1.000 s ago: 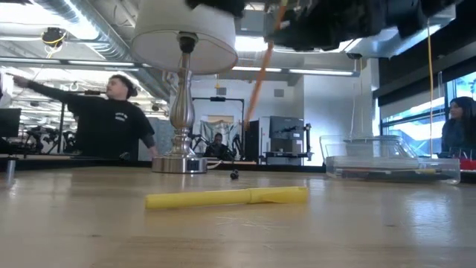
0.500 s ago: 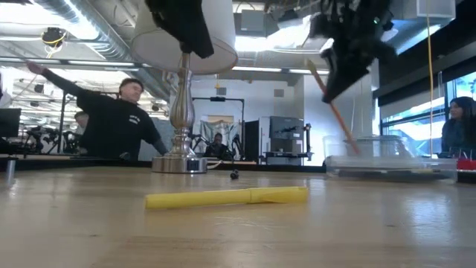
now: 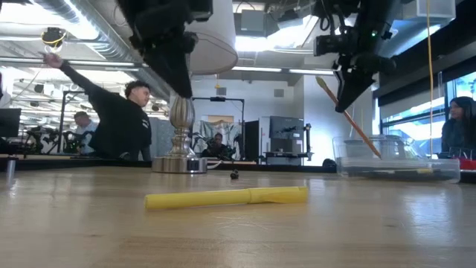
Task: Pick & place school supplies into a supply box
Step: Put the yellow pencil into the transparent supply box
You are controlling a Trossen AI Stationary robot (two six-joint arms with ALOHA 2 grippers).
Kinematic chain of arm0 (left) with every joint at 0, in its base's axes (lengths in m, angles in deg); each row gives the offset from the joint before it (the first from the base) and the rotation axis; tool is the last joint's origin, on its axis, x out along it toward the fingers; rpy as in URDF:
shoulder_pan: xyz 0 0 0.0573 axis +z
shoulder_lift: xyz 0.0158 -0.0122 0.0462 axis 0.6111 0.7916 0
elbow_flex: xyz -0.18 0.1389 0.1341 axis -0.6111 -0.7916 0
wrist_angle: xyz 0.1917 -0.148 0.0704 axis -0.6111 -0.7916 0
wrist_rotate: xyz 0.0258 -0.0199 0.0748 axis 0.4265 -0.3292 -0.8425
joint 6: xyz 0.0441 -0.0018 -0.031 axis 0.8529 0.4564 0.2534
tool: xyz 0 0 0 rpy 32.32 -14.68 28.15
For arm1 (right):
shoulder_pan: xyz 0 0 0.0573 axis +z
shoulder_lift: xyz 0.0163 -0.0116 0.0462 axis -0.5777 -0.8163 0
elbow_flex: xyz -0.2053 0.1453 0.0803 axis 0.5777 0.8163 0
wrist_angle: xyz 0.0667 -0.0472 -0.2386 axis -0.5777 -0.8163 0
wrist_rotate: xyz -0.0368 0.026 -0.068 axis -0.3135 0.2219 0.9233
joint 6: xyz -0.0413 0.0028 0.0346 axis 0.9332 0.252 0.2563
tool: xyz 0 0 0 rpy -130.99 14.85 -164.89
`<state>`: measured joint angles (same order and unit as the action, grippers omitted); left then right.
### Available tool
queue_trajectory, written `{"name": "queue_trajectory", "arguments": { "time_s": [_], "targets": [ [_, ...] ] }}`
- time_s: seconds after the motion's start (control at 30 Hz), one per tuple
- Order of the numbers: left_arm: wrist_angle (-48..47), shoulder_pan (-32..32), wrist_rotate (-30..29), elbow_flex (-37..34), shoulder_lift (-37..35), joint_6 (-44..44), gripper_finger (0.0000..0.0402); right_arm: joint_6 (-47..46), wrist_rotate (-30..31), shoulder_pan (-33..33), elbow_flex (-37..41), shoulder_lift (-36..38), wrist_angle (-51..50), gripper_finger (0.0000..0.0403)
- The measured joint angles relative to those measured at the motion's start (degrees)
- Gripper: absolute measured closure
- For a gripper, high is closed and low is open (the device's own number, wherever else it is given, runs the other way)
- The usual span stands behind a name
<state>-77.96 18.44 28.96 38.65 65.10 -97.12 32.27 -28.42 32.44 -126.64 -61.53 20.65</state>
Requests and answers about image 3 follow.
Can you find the black aluminium table frame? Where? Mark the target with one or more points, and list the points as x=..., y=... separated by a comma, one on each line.
x=74, y=164

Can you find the white shade silver table lamp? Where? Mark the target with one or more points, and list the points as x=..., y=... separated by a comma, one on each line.
x=182, y=119

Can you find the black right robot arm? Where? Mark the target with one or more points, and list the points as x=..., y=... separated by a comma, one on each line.
x=379, y=15

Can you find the dark monitor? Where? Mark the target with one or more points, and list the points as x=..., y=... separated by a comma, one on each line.
x=9, y=123

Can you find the silver ventilation duct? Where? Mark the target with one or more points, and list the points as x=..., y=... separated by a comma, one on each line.
x=108, y=41

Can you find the small black knob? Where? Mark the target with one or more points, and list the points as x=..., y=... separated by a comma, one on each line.
x=234, y=174

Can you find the clear plastic supply box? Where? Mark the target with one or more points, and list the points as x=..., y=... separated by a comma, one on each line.
x=398, y=165

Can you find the yellow highlighter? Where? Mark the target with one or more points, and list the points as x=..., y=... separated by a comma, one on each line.
x=223, y=197

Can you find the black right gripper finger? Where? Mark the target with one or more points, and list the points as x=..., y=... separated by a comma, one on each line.
x=353, y=89

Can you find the black yellow pencil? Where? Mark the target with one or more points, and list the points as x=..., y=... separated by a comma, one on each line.
x=424, y=171

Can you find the person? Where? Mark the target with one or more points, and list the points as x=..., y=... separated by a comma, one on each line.
x=459, y=126
x=217, y=147
x=85, y=130
x=119, y=126

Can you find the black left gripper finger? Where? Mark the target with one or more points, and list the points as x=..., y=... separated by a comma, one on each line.
x=175, y=74

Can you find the red bin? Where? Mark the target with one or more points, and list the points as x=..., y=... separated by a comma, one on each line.
x=468, y=164

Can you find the orange wooden pencil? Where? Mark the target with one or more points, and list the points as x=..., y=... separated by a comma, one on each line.
x=349, y=119

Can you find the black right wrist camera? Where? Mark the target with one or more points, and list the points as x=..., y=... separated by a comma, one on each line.
x=331, y=44

